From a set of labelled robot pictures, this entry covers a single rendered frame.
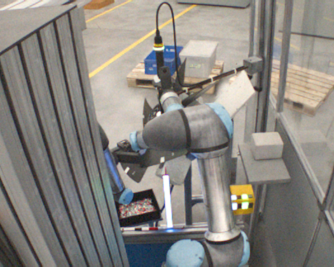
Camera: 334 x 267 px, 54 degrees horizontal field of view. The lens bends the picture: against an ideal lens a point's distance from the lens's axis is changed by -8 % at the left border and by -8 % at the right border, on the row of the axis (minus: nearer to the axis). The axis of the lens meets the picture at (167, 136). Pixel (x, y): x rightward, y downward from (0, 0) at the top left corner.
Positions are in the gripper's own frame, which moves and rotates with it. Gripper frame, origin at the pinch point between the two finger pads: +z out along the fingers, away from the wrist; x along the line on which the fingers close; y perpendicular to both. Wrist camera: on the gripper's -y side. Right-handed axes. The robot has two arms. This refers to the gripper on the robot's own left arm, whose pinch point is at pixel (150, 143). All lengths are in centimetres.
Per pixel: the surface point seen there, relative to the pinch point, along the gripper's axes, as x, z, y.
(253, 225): 90, 62, -11
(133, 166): 19.2, -3.2, 15.6
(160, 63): -36.5, 10.6, -1.5
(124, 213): 34.1, -19.8, 4.0
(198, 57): 49, 206, 203
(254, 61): -21, 72, -3
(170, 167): 16.5, 7.5, -2.2
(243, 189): 15.1, 17.9, -42.4
